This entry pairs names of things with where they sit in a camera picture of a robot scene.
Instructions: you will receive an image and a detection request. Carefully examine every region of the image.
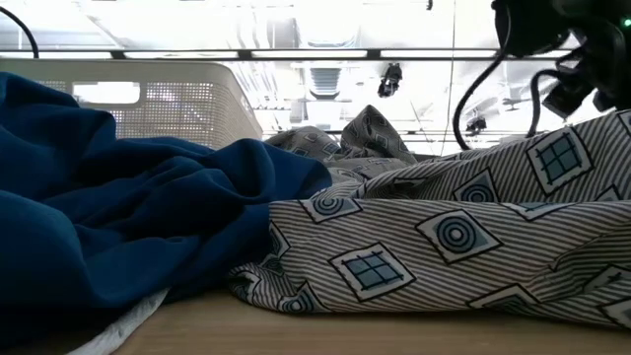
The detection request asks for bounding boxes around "dark blue garment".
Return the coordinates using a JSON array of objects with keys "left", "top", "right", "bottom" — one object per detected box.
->
[{"left": 0, "top": 71, "right": 334, "bottom": 355}]

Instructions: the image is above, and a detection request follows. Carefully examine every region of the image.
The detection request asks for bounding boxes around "black curved cable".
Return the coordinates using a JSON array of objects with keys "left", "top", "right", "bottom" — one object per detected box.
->
[{"left": 0, "top": 4, "right": 40, "bottom": 59}]

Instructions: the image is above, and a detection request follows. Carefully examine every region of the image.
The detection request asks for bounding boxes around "thin hanging wire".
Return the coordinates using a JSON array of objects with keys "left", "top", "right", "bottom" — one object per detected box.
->
[{"left": 449, "top": 0, "right": 457, "bottom": 155}]

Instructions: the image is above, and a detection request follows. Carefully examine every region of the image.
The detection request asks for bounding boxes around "black rig frame bar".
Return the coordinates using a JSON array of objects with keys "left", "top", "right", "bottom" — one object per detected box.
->
[{"left": 0, "top": 47, "right": 631, "bottom": 62}]

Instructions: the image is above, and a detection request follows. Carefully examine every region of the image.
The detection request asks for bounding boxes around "white plastic laundry basket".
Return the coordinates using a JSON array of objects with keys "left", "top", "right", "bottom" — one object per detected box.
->
[{"left": 0, "top": 58, "right": 264, "bottom": 151}]

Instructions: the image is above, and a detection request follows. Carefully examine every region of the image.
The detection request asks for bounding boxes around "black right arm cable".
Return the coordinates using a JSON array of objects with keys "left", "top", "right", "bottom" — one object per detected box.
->
[{"left": 452, "top": 43, "right": 509, "bottom": 152}]

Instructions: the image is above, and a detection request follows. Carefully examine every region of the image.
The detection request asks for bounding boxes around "black overhead camera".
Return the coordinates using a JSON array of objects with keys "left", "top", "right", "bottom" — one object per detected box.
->
[{"left": 377, "top": 62, "right": 404, "bottom": 99}]

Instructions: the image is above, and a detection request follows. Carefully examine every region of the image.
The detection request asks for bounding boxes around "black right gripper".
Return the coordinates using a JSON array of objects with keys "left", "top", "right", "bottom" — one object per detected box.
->
[{"left": 589, "top": 43, "right": 631, "bottom": 112}]

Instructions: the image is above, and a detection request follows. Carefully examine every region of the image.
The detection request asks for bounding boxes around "grey patterned hospital gown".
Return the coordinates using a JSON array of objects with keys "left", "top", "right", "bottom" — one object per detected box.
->
[{"left": 226, "top": 104, "right": 631, "bottom": 330}]

